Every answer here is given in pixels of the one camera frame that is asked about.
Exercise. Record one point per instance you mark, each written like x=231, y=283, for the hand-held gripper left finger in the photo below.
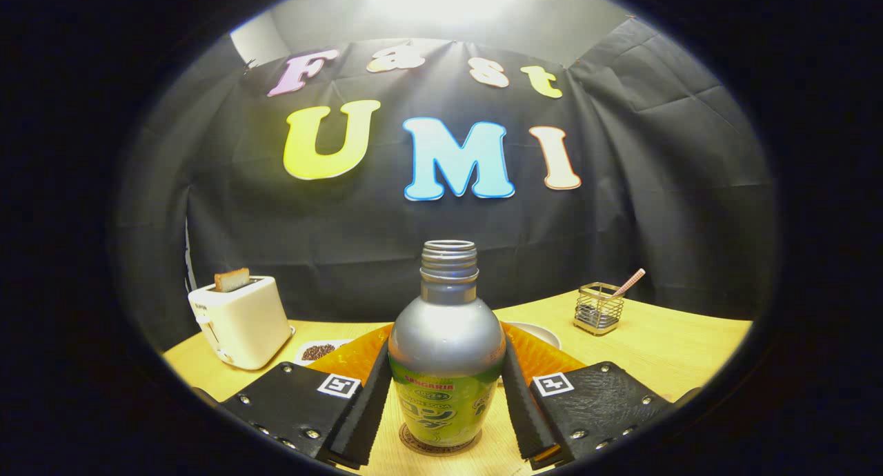
x=365, y=407

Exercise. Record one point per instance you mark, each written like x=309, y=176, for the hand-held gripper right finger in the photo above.
x=524, y=410

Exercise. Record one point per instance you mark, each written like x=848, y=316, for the round cork coaster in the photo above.
x=441, y=452

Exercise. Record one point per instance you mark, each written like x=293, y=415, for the silver green-label juice bottle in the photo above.
x=447, y=338

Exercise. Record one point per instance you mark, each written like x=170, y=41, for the white divided dish with beans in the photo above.
x=317, y=352

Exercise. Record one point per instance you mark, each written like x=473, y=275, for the white round plate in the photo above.
x=541, y=334

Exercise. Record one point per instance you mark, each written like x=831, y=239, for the wooden table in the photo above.
x=655, y=359

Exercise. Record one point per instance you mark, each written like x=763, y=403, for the white toaster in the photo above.
x=241, y=324

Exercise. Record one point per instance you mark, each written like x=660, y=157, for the black backdrop cloth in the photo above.
x=345, y=241

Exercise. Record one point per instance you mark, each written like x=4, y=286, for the red striped straw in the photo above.
x=631, y=281

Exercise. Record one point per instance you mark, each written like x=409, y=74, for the brown toast slice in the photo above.
x=232, y=280

